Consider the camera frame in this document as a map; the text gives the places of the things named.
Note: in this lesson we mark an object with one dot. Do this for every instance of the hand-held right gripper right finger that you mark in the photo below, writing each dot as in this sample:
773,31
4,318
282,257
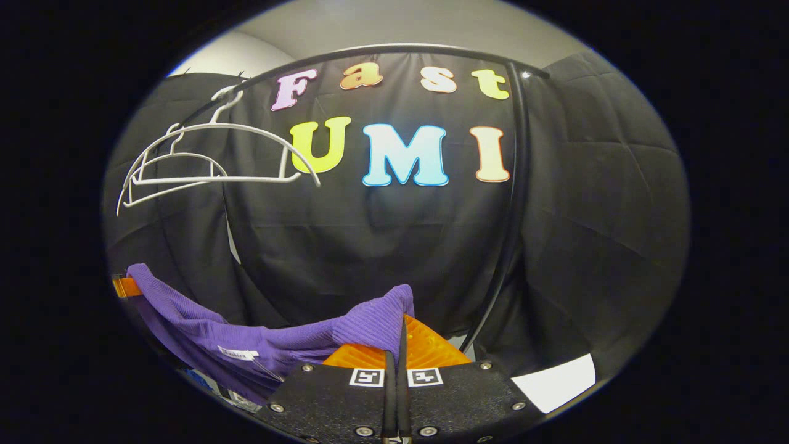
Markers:
456,394

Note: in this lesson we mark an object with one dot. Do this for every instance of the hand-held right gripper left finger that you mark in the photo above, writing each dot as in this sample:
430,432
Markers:
333,401

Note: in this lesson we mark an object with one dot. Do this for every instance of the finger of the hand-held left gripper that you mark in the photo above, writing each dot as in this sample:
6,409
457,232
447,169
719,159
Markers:
126,287

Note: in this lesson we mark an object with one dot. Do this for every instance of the purple knit cardigan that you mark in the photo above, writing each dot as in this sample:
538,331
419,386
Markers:
203,336

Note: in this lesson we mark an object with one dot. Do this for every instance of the white plastic hanger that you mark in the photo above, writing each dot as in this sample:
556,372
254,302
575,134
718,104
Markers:
216,179
185,155

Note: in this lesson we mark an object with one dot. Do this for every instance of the black metal clothes rack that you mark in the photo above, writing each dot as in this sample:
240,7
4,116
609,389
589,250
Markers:
521,185

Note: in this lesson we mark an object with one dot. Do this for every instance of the white paper sheet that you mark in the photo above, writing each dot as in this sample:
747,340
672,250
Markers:
558,385

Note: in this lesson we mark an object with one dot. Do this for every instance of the black backdrop cloth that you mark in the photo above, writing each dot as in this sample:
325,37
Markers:
604,216

